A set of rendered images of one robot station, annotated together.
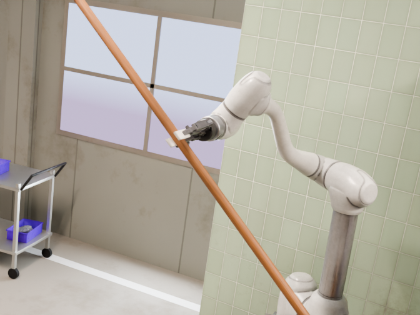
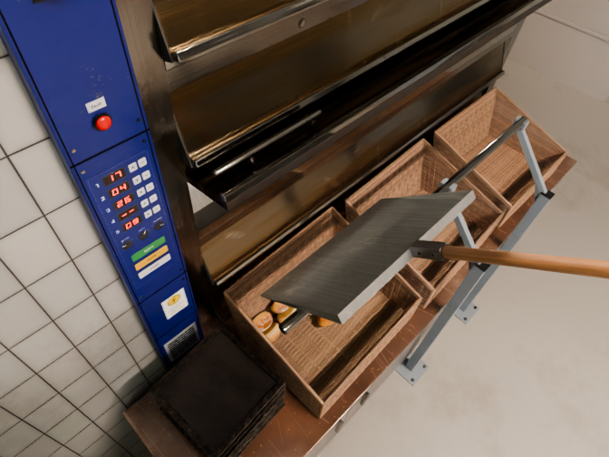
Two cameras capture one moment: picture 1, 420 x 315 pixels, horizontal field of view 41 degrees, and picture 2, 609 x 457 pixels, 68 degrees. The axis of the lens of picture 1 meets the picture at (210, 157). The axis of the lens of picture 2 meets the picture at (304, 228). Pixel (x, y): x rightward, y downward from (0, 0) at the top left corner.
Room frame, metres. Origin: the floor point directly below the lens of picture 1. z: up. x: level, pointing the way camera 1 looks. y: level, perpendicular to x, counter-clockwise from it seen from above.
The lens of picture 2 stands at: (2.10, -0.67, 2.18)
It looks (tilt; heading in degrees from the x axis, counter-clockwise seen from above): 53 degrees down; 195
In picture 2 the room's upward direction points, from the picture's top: 6 degrees clockwise
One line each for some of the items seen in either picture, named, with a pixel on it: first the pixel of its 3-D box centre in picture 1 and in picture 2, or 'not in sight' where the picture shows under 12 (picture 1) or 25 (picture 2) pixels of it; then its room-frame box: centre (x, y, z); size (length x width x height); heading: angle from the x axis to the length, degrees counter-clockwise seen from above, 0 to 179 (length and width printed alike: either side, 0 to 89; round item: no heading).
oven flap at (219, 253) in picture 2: not in sight; (388, 133); (0.67, -0.77, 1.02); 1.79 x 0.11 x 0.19; 155
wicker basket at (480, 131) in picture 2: not in sight; (497, 153); (0.21, -0.26, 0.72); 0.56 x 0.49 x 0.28; 154
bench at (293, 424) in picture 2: not in sight; (387, 288); (0.89, -0.55, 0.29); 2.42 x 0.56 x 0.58; 155
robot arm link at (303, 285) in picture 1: (299, 297); not in sight; (2.31, -0.48, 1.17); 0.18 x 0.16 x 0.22; 31
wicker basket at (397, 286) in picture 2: not in sight; (325, 305); (1.32, -0.77, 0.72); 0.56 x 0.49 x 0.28; 157
